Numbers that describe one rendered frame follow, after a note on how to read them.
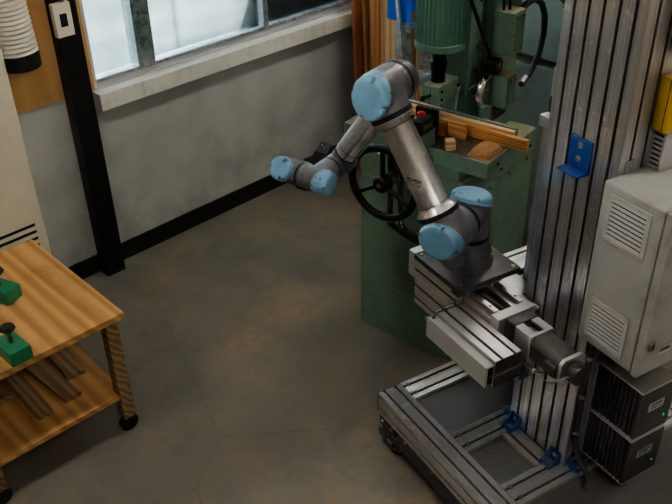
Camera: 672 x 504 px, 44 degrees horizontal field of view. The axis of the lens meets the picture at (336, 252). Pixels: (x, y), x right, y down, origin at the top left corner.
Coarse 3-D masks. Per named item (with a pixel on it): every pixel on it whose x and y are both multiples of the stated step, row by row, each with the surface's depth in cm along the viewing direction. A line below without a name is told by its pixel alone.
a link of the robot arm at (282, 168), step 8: (272, 160) 244; (280, 160) 242; (288, 160) 241; (296, 160) 244; (272, 168) 243; (280, 168) 242; (288, 168) 240; (272, 176) 243; (280, 176) 241; (288, 176) 242
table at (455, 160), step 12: (348, 120) 307; (456, 144) 288; (468, 144) 288; (432, 156) 287; (444, 156) 285; (456, 156) 282; (468, 156) 280; (504, 156) 284; (456, 168) 284; (468, 168) 281; (480, 168) 278; (492, 168) 279
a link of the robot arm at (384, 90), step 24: (384, 72) 210; (408, 72) 215; (360, 96) 210; (384, 96) 206; (408, 96) 216; (384, 120) 211; (408, 120) 213; (408, 144) 213; (408, 168) 215; (432, 168) 217; (432, 192) 216; (432, 216) 217; (456, 216) 218; (432, 240) 219; (456, 240) 216
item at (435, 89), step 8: (448, 80) 293; (456, 80) 296; (424, 88) 291; (432, 88) 289; (440, 88) 288; (448, 88) 293; (432, 96) 291; (440, 96) 290; (448, 96) 295; (432, 104) 292; (440, 104) 292
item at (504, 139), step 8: (456, 120) 296; (472, 128) 291; (480, 128) 290; (472, 136) 293; (480, 136) 291; (488, 136) 289; (496, 136) 287; (504, 136) 285; (512, 136) 284; (504, 144) 286; (512, 144) 284; (520, 144) 282; (528, 144) 282
